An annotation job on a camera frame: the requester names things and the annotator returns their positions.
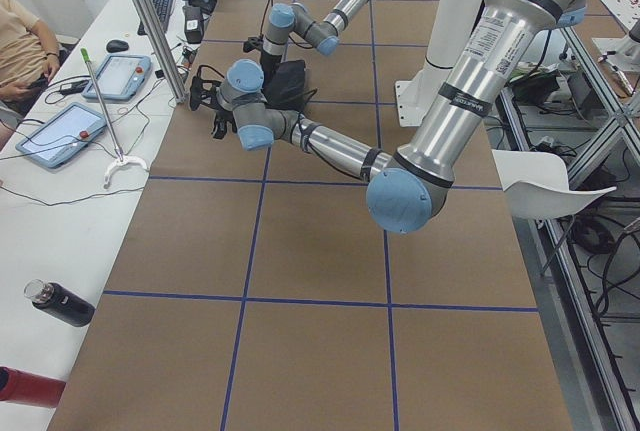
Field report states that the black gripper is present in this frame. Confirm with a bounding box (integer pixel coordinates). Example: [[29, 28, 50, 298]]
[[211, 102, 237, 139], [260, 49, 282, 82]]

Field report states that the black graphic t-shirt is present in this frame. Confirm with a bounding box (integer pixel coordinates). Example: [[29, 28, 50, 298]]
[[263, 60, 306, 111]]

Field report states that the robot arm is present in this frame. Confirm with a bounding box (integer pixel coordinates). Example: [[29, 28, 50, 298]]
[[260, 0, 372, 82], [212, 0, 586, 234]]

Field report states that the black device with label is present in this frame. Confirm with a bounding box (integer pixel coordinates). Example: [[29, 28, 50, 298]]
[[182, 5, 204, 44]]

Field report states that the white reacher grabber stick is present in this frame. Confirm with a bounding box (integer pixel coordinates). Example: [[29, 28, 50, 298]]
[[80, 48, 149, 189]]

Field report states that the far blue teach pendant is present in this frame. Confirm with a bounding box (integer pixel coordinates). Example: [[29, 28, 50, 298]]
[[91, 53, 152, 102]]

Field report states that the blue teach pendant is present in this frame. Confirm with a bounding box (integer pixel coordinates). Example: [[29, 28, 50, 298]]
[[15, 103, 106, 169], [91, 53, 152, 102]]

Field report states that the black keyboard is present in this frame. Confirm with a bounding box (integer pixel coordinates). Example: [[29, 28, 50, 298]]
[[151, 0, 174, 32]]

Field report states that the black computer mouse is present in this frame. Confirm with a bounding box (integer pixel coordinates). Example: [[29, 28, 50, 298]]
[[105, 39, 129, 53]]

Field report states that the near blue teach pendant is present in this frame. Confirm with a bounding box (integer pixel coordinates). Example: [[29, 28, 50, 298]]
[[15, 103, 106, 169]]

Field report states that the person in beige shirt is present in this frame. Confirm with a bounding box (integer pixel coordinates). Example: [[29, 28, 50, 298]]
[[1, 0, 61, 108]]

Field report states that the black water bottle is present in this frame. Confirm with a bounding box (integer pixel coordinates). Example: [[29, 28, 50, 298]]
[[24, 279, 95, 327]]

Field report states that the green white cloth bundle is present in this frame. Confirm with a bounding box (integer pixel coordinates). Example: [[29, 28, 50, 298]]
[[507, 62, 559, 85]]

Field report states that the white plastic chair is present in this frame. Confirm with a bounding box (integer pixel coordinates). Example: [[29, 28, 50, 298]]
[[492, 149, 617, 220]]

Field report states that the red bottle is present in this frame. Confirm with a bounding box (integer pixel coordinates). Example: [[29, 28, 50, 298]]
[[1, 366, 66, 408]]

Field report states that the aluminium frame post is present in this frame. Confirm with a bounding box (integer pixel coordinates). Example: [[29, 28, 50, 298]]
[[132, 0, 188, 104]]

